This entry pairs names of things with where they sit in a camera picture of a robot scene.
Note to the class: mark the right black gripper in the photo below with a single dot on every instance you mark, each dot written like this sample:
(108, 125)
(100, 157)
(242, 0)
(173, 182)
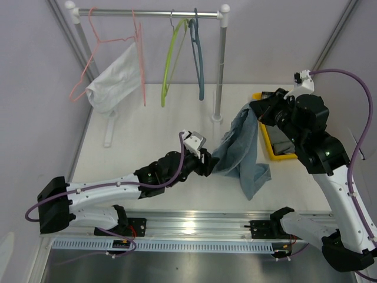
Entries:
(264, 108)

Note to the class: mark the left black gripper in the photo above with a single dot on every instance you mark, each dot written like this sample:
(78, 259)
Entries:
(205, 168)

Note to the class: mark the light blue denim garment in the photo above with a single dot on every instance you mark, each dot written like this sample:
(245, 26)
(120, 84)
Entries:
(237, 154)

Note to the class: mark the white skirt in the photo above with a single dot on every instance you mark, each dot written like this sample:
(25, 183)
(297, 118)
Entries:
(116, 82)

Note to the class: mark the pink wire hanger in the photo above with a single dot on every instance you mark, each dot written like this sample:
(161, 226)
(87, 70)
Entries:
(90, 65)
(139, 44)

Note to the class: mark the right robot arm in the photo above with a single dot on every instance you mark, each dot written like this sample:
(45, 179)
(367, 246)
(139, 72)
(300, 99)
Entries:
(348, 247)

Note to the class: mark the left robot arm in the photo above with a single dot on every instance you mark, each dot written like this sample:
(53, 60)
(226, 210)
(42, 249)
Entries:
(63, 204)

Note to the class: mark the blue-grey plastic hanger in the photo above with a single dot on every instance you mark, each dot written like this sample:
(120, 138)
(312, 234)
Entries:
(193, 24)

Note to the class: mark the lime green hanger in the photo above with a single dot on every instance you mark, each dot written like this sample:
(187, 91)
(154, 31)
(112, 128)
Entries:
(170, 65)

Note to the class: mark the grey folded garment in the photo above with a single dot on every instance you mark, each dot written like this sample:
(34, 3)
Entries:
(281, 145)

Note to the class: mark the yellow plastic bin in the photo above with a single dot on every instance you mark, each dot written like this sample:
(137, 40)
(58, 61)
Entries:
(269, 148)

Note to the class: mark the white clothes rack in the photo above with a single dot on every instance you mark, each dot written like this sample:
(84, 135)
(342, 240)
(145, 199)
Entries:
(222, 16)

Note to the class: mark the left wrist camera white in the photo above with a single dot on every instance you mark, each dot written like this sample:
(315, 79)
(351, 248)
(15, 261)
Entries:
(193, 142)

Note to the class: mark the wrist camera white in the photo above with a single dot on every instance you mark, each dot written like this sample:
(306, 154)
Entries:
(193, 142)
(304, 84)

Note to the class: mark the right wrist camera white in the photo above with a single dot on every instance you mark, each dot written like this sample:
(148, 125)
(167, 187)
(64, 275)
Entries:
(304, 84)

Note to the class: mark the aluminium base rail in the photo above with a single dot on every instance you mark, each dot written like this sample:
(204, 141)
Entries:
(160, 224)

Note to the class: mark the right black mount plate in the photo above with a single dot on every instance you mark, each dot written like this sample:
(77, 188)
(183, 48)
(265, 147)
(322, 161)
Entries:
(265, 229)

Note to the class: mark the black mount plate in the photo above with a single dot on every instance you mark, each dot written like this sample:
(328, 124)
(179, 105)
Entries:
(265, 229)
(132, 227)

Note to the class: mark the left black mount plate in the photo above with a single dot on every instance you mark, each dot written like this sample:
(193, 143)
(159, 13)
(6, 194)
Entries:
(132, 227)

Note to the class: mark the perforated cable tray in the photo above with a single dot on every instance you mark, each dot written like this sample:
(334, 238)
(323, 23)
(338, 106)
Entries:
(143, 245)

